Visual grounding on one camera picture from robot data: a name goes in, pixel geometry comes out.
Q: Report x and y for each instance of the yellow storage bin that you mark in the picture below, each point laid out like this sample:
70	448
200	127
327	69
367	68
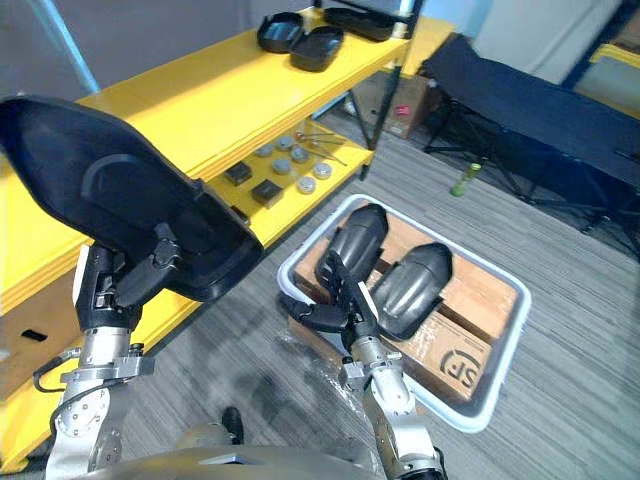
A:
615	75

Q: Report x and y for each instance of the yellow shelf rack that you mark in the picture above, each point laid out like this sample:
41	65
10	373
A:
225	100

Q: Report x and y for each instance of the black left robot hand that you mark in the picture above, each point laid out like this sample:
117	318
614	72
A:
102	300

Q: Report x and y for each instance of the cardboard box with SF print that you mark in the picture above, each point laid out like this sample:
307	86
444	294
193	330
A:
440	360

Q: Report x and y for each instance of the white plastic bin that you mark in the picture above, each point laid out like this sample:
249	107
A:
505	370

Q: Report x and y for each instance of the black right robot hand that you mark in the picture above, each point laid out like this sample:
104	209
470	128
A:
327	317

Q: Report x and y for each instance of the silver robot torso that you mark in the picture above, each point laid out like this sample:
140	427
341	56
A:
225	462

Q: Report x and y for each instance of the black square block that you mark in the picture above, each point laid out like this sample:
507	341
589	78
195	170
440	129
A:
238	174
266	193

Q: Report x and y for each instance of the dark robot foot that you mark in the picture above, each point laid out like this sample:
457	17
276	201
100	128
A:
233	425

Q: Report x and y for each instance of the round metal tin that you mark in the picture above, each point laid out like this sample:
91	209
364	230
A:
299	153
281	165
285	143
306	185
322	170
264	150

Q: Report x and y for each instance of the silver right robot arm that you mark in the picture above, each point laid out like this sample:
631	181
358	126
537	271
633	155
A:
395	400

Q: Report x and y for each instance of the black folding cot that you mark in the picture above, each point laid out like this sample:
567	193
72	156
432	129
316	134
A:
525	110

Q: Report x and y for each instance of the large brown cardboard box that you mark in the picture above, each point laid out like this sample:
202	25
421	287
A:
35	325

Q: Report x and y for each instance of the brown cardboard box pink label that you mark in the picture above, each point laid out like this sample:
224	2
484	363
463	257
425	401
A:
405	107

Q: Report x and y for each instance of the green bottle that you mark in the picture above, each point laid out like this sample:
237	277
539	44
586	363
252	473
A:
464	180

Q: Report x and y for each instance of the black plastic housing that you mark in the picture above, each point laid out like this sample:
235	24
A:
316	50
100	175
357	235
360	22
415	285
279	32

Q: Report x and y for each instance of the light blue pole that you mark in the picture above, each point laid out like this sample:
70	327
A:
70	47

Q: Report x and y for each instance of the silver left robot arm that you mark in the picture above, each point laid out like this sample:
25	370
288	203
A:
85	400

